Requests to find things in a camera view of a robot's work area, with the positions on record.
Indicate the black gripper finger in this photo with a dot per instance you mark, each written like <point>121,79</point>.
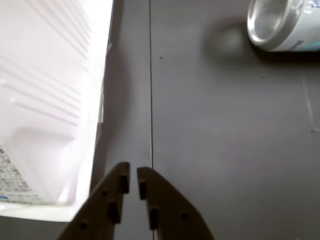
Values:
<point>172,210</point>
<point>100,207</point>

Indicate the white sandwich pack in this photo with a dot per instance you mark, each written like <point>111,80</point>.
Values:
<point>45,100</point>

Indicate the white blue Milkis can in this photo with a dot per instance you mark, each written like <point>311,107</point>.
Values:
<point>282,25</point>

